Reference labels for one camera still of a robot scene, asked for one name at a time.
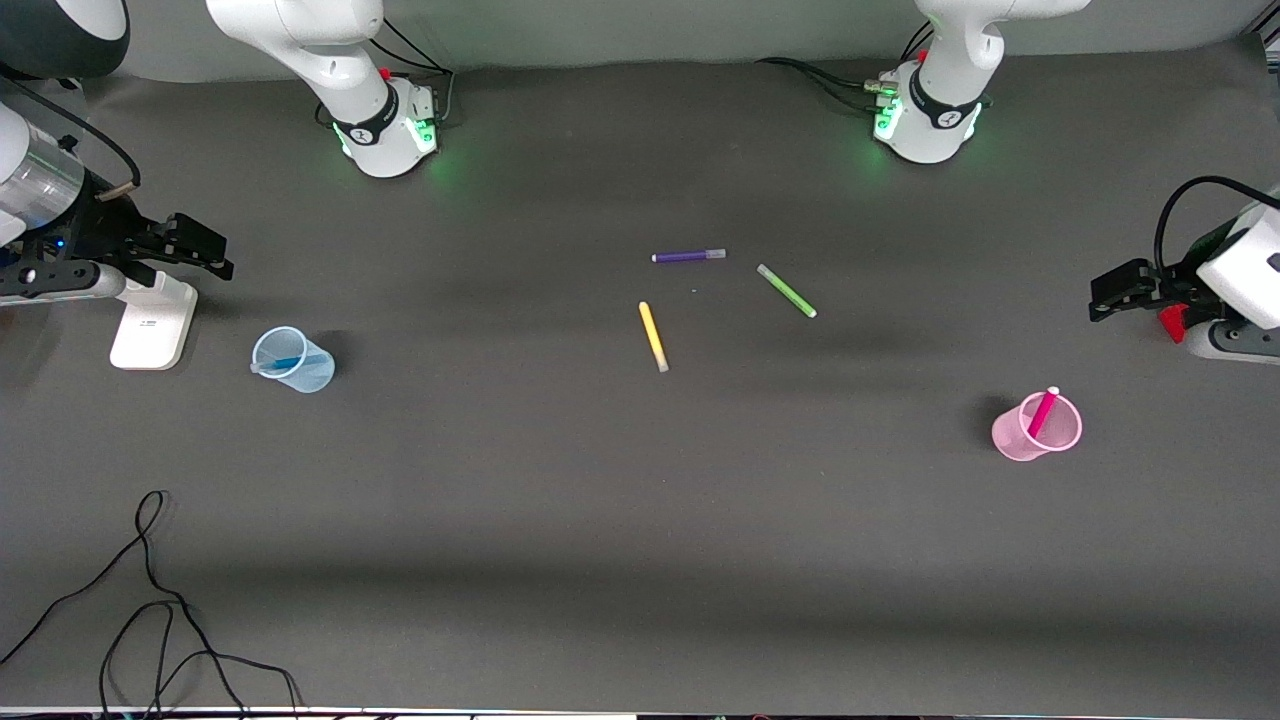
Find blue marker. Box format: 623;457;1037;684
250;354;331;377

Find white stand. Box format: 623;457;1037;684
110;270;199;371

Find translucent blue cup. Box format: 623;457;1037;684
251;327;335;394

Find translucent pink cup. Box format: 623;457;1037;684
992;392;1083;463

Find green marker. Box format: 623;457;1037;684
757;264;818;319

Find yellow marker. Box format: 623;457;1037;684
639;301;669;373

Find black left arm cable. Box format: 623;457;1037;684
1155;176;1280;276

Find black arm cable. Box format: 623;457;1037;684
1155;176;1280;276
0;65;143;201

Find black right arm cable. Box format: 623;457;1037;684
0;65;143;201

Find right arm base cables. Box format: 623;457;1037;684
315;15;456;129

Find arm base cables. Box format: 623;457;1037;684
315;15;456;129
755;20;936;113

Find loose black cable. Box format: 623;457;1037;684
0;490;301;719

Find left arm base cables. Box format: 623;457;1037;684
755;20;936;113

